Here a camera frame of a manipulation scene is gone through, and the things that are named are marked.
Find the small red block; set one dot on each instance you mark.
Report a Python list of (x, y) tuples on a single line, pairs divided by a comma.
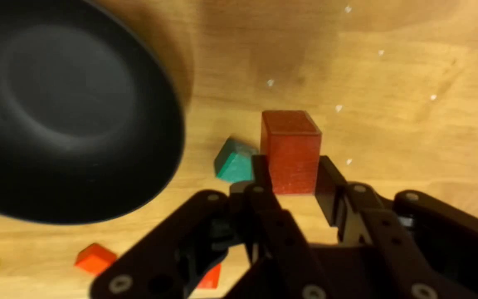
[(94, 257)]

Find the black bowl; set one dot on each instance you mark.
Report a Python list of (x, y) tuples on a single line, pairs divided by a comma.
[(66, 109)]

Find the green cube block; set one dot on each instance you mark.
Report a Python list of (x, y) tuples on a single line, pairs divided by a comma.
[(232, 162)]

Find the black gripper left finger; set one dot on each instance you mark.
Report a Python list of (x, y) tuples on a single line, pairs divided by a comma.
[(272, 221)]

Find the tall red block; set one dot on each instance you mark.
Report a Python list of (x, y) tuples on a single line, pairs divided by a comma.
[(290, 149)]

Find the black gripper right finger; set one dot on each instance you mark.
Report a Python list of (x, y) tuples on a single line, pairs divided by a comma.
[(381, 232)]

